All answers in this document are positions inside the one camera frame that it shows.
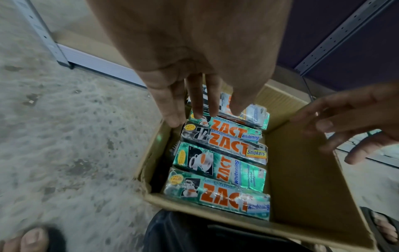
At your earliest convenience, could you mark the person's right foot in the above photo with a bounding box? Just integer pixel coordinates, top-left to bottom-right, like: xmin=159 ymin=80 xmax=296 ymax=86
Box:
xmin=372 ymin=211 xmax=399 ymax=245

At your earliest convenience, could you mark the grey metal shelf beam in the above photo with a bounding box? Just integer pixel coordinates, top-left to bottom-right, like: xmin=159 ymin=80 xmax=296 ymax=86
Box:
xmin=335 ymin=134 xmax=399 ymax=169
xmin=57 ymin=43 xmax=148 ymax=88

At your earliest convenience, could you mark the grey toothpaste box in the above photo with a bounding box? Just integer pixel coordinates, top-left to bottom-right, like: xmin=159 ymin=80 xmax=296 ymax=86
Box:
xmin=180 ymin=120 xmax=268 ymax=166

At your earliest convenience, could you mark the wooden shelf board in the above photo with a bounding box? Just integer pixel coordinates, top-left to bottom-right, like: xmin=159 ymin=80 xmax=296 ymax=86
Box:
xmin=30 ymin=0 xmax=136 ymax=68

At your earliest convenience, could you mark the person's left hand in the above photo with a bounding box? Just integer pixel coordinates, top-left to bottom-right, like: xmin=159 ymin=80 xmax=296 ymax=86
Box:
xmin=86 ymin=0 xmax=293 ymax=129

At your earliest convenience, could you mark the person's foot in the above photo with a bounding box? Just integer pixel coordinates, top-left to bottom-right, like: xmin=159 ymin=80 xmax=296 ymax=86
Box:
xmin=0 ymin=226 xmax=50 ymax=252
xmin=372 ymin=211 xmax=399 ymax=245

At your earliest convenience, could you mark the brown cardboard box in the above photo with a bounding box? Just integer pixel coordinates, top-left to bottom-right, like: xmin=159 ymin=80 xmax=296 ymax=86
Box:
xmin=133 ymin=78 xmax=378 ymax=252

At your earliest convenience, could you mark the person's left foot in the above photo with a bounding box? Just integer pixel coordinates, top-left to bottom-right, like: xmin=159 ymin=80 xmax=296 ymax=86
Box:
xmin=0 ymin=226 xmax=50 ymax=252

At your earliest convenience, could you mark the plastic-wrapped toothpaste box pack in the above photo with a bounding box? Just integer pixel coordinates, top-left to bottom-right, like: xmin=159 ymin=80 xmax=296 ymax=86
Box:
xmin=199 ymin=85 xmax=270 ymax=131

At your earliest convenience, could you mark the green toothpaste box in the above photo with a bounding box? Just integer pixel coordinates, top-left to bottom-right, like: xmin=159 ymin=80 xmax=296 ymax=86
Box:
xmin=163 ymin=167 xmax=271 ymax=221
xmin=188 ymin=108 xmax=264 ymax=144
xmin=172 ymin=141 xmax=267 ymax=193

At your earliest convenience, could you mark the person's right hand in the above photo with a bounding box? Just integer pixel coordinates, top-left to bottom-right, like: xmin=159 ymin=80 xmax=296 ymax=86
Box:
xmin=288 ymin=81 xmax=399 ymax=166

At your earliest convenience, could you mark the grey metal shelf post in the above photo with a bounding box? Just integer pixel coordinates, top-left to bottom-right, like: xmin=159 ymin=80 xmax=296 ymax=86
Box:
xmin=294 ymin=0 xmax=397 ymax=74
xmin=12 ymin=0 xmax=74 ymax=70

